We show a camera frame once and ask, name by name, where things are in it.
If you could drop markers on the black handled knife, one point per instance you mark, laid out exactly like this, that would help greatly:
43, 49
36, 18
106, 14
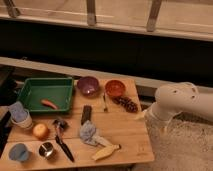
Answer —
64, 147

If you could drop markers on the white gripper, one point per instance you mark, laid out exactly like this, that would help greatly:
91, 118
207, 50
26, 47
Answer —
159, 116

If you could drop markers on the orange carrot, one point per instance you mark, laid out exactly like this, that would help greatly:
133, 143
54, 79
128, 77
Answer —
49, 103

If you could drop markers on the dark rectangular eraser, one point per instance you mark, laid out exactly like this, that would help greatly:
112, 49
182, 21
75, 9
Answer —
86, 115

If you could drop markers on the orange bowl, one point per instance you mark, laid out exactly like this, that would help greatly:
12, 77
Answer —
115, 88

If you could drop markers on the white cup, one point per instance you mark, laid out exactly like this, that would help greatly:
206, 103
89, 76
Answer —
26, 124

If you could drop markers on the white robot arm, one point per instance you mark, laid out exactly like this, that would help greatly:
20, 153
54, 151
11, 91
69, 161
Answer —
174, 99

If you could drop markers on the small metal cup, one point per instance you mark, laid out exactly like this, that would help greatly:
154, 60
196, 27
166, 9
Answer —
46, 150

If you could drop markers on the green plastic tray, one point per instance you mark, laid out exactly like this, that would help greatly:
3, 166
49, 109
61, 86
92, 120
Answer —
57, 90

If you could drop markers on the purple bowl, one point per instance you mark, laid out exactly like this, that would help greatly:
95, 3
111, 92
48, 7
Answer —
88, 85

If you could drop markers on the blue crumpled cloth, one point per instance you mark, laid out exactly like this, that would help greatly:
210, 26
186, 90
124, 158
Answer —
87, 130

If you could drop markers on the brown pine cone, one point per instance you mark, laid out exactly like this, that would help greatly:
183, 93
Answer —
126, 103

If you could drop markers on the blue cup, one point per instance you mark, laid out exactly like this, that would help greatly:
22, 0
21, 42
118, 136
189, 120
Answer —
19, 152

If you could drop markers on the blue cloth in cup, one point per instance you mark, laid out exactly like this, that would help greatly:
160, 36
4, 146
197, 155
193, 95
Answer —
17, 111

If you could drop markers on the yellow banana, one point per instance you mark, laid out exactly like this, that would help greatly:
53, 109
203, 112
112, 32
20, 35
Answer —
105, 152

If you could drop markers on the red yellow apple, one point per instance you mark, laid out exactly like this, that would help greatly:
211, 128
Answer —
40, 131

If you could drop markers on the dark small toy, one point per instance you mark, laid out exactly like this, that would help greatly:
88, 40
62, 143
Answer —
60, 123

